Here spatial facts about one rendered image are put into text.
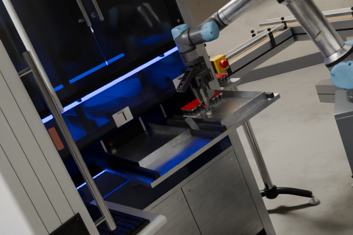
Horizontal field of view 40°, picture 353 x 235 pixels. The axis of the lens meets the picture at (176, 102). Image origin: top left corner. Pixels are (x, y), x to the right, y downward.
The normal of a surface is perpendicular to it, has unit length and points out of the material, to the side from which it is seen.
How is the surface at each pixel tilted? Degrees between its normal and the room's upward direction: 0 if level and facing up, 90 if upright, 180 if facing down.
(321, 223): 0
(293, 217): 0
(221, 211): 90
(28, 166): 90
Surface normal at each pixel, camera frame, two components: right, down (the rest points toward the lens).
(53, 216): 0.65, -0.02
